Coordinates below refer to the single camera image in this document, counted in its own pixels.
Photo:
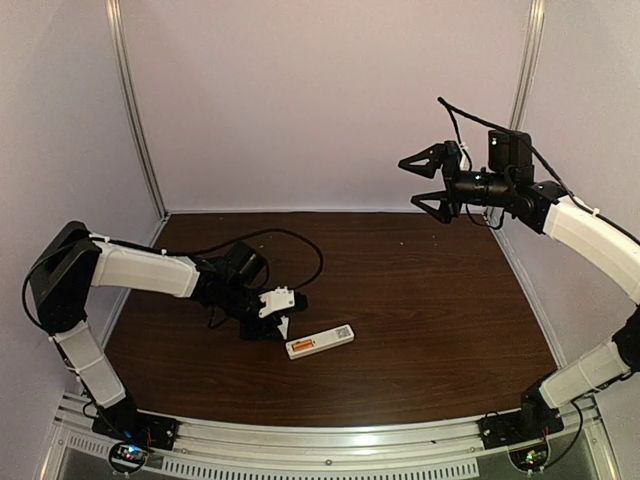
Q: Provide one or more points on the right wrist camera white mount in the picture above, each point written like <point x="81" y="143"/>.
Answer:
<point x="465" y="161"/>

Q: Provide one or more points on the aluminium frame post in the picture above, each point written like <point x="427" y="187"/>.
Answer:
<point x="117" y="32"/>
<point x="534" y="32"/>

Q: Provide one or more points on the orange battery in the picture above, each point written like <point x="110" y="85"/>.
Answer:
<point x="303" y="344"/>

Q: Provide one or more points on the front aluminium rail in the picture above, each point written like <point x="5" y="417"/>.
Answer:
<point x="449" y="449"/>

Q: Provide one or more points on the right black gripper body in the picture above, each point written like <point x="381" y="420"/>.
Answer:
<point x="452" y="181"/>

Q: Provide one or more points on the white remote control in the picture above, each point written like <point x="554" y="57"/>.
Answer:
<point x="323" y="341"/>

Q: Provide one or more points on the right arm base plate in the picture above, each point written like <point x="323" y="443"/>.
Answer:
<point x="498" y="430"/>

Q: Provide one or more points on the left aluminium frame post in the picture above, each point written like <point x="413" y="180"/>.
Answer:
<point x="117" y="32"/>

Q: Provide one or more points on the right round circuit board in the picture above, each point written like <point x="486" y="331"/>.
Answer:
<point x="530" y="459"/>

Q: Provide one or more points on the white battery cover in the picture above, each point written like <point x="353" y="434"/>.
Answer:
<point x="283" y="327"/>

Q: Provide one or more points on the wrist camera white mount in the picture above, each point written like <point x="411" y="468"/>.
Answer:
<point x="281" y="299"/>
<point x="465" y="161"/>

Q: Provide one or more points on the left round circuit board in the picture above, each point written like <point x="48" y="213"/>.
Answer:
<point x="126" y="458"/>

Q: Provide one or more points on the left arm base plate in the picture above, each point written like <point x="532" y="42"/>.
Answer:
<point x="141" y="429"/>

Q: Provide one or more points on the right aluminium frame post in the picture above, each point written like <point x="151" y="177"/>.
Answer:
<point x="534" y="32"/>

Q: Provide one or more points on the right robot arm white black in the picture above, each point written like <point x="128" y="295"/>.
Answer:
<point x="550" y="209"/>

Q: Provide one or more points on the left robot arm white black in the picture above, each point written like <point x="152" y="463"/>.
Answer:
<point x="78" y="260"/>

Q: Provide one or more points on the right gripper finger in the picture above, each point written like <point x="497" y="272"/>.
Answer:
<point x="436" y="204"/>
<point x="425" y="163"/>

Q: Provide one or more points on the round circuit board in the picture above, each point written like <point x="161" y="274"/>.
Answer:
<point x="126" y="458"/>
<point x="530" y="459"/>

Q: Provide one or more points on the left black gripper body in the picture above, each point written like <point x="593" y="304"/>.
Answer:
<point x="250" y="333"/>

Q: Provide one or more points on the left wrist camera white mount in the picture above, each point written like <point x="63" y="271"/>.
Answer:
<point x="281" y="299"/>

